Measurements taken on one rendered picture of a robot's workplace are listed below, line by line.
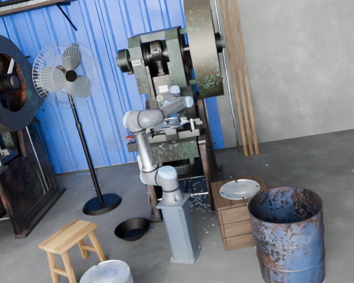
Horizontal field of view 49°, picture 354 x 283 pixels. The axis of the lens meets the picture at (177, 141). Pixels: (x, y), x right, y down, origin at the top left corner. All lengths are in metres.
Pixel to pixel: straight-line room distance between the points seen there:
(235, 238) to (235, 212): 0.20
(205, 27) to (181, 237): 1.43
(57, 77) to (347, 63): 2.94
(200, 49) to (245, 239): 1.35
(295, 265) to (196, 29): 1.62
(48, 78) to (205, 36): 1.38
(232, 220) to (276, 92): 2.09
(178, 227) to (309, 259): 0.85
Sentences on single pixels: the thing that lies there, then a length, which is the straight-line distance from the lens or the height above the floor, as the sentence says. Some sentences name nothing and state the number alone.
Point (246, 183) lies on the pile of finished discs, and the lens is 2.89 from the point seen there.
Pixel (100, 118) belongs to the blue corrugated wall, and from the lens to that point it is 4.61.
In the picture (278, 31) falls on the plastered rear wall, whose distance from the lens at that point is 4.33.
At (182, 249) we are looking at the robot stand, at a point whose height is 0.11.
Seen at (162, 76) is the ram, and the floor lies 1.16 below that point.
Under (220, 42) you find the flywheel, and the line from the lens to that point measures 3.05.
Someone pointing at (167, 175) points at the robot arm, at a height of 0.66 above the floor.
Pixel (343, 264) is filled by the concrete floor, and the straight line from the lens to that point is 2.67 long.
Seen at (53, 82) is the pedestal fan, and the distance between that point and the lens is 3.39.
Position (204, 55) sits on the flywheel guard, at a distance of 2.73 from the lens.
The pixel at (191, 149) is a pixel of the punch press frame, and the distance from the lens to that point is 3.09.
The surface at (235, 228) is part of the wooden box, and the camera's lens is 2.74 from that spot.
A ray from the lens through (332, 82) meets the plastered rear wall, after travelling 4.54.
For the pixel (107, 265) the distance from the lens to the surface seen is 2.44.
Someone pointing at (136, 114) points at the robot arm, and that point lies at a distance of 2.43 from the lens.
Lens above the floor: 1.65
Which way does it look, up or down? 19 degrees down
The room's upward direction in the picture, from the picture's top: 12 degrees counter-clockwise
